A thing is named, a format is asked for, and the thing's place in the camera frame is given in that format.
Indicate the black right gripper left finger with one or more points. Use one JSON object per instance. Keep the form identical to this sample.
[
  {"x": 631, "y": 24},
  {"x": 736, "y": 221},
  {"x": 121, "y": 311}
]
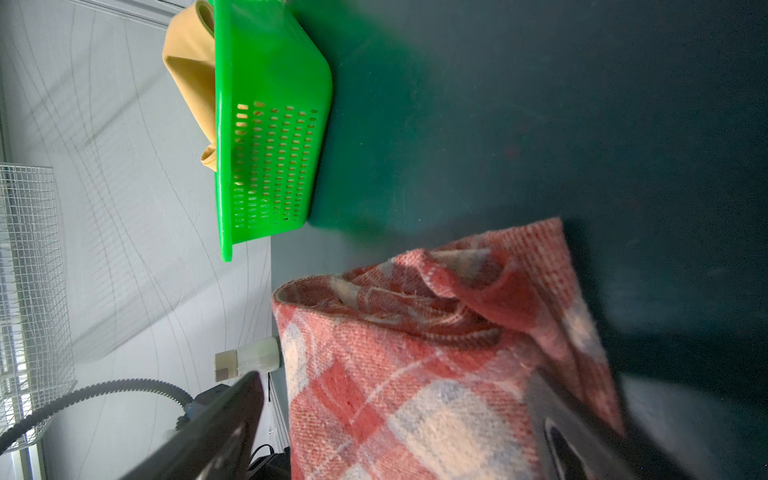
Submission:
[{"x": 217, "y": 443}]

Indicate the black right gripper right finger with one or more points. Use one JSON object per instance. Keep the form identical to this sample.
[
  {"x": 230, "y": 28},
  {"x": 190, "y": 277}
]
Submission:
[{"x": 574, "y": 443}]

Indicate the red plaid skirt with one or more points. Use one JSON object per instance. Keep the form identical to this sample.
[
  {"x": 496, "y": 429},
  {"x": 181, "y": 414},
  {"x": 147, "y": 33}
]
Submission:
[{"x": 418, "y": 367}]

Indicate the green plastic basket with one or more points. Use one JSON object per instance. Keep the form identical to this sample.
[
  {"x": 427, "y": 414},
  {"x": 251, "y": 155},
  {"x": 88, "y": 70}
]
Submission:
[{"x": 273, "y": 92}]

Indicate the yellow tan skirt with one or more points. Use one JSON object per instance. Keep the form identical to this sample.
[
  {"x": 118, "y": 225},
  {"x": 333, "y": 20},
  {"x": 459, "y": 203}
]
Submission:
[{"x": 189, "y": 56}]

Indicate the white wire basket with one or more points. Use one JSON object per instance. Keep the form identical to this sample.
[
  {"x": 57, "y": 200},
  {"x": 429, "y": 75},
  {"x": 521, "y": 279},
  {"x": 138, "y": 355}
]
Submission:
[{"x": 37, "y": 365}]

